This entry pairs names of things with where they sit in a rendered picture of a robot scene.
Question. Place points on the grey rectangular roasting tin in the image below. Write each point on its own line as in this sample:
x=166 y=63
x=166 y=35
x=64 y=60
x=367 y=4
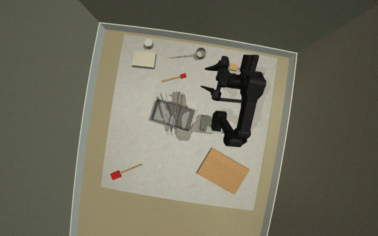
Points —
x=182 y=119

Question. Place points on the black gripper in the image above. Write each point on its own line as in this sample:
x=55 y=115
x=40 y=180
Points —
x=223 y=63

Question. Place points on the short white cylinder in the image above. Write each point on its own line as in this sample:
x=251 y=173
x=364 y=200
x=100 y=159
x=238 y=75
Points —
x=148 y=43

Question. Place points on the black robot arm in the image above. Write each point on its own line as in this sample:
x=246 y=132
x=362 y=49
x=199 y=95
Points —
x=251 y=84

